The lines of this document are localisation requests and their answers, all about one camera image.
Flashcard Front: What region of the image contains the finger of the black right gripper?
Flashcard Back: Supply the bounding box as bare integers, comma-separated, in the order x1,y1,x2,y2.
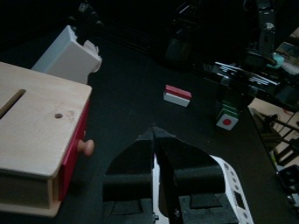
232,88,254,118
214,82,234,116

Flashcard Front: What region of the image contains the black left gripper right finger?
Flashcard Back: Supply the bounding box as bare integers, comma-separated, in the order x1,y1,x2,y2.
153,125,238,224

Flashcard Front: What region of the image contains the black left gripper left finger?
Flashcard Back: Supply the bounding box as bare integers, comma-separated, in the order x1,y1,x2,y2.
101,125,154,224

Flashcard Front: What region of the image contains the green sushi roll toy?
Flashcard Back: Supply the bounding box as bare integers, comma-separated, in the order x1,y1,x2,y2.
214,103,240,131

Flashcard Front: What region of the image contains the red and white nigiri sushi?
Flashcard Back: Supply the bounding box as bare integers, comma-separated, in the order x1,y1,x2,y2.
162,84,192,108

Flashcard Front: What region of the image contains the teal round object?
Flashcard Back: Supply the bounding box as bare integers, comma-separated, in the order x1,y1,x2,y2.
266,53,285,70

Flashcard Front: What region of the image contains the white perforated plastic piece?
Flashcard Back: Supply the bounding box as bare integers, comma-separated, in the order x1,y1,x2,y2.
152,154,256,224

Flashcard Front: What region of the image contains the red drawer with wooden knob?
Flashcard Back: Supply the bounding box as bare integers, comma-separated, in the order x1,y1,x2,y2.
57,100,96,202

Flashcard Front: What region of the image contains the black equipment box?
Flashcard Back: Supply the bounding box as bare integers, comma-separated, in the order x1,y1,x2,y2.
276,164,299,207

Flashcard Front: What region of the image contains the light wooden slotted box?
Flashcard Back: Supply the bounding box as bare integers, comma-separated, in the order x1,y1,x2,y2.
0,61,93,219

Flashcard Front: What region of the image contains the black metal chair frame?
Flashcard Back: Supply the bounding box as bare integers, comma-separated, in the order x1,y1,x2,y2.
249,108,299,167

